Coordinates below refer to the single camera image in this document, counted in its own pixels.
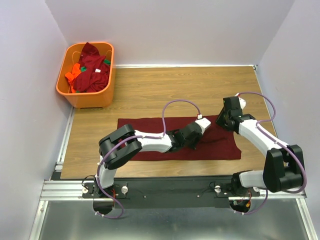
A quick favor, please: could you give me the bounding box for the orange shirt in bin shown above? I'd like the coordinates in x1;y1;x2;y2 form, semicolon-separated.
64;63;81;93

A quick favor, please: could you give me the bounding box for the purple cable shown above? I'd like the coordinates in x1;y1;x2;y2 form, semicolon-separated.
233;91;307;216
96;99;203;220

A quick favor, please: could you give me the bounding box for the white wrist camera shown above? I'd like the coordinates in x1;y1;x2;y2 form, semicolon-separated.
235;93;247;110
195;114;211;135

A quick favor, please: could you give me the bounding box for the aluminium extrusion rail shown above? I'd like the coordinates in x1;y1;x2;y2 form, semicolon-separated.
39;177;307;201

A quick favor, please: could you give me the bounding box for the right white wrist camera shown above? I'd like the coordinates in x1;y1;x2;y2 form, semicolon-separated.
235;93;247;110

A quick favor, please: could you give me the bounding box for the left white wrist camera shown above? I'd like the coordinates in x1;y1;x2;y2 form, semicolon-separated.
195;114;211;135

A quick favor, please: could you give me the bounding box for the dark red shirt in bin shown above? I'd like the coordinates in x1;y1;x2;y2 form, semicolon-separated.
74;42;111;93

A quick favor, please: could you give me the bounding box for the green shirt in bin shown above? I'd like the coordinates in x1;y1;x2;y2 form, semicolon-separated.
80;59;111;72

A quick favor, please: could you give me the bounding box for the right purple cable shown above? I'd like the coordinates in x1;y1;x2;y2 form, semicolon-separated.
233;91;307;216

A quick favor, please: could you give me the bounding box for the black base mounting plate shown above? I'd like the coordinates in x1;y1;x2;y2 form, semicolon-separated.
105;175;259;209

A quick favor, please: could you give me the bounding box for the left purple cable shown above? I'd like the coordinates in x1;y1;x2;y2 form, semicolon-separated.
96;99;203;220

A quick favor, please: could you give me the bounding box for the orange plastic bin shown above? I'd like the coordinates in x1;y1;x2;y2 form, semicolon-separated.
56;42;116;109

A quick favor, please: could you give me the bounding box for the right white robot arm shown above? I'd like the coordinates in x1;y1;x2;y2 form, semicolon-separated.
215;95;307;196

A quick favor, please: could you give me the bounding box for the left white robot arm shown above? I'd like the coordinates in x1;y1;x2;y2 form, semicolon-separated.
93;118;211;198

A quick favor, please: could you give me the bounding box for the maroon t shirt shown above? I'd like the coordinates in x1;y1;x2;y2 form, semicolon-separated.
117;115;242;161

